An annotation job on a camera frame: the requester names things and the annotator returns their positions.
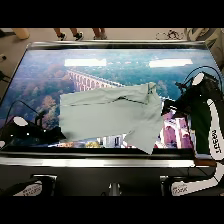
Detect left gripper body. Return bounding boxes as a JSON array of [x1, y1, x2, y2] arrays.
[[46, 127, 67, 143]]

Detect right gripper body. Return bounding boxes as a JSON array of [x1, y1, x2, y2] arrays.
[[161, 98, 184, 118]]

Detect pale green shirt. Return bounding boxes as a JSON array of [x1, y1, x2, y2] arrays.
[[58, 81, 165, 156]]

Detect person's legs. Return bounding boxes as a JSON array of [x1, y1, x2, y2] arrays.
[[91, 27, 109, 41], [53, 27, 85, 42]]

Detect black cable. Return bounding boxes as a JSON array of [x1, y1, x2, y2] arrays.
[[5, 99, 42, 125], [155, 29, 185, 41], [182, 65, 222, 85]]

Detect silver frame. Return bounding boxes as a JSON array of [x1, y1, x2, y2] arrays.
[[0, 151, 224, 197]]

